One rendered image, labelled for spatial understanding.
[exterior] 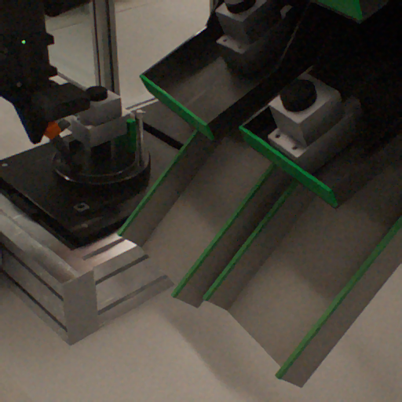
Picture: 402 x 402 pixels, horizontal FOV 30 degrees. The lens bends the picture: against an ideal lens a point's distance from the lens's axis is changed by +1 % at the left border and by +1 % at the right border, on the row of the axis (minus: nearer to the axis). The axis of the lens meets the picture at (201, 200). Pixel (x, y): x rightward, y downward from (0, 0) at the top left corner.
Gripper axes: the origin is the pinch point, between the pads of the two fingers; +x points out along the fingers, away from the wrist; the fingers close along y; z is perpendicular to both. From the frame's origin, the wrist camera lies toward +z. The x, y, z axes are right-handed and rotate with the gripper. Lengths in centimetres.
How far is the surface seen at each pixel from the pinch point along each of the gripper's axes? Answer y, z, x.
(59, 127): 0.8, -3.2, 2.0
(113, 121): 2.0, -11.0, 3.1
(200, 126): 31.6, -0.3, -11.6
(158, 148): 0.4, -20.1, 11.3
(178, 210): 22.4, -5.4, 5.0
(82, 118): -1.0, -7.9, 2.9
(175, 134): -1.0, -24.8, 11.2
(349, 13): 47, -1, -27
